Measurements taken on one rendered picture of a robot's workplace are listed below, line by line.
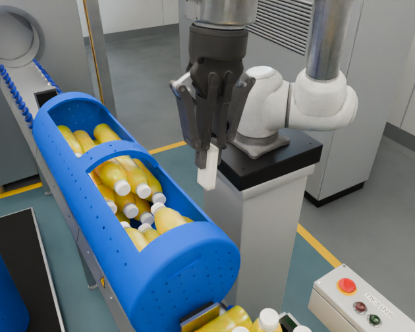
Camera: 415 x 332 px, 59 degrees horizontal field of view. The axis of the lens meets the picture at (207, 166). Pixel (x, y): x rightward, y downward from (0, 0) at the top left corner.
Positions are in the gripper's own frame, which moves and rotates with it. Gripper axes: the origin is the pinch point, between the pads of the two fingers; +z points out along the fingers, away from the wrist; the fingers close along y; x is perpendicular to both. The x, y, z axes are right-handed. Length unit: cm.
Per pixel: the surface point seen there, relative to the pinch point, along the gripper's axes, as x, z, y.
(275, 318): 7.3, 35.0, -14.9
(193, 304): -9.0, 42.3, -5.9
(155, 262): -9.5, 25.4, 3.9
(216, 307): -4.9, 40.9, -9.2
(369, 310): 16, 34, -33
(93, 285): -117, 137, -11
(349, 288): 10.9, 32.6, -32.7
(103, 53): -151, 16, -36
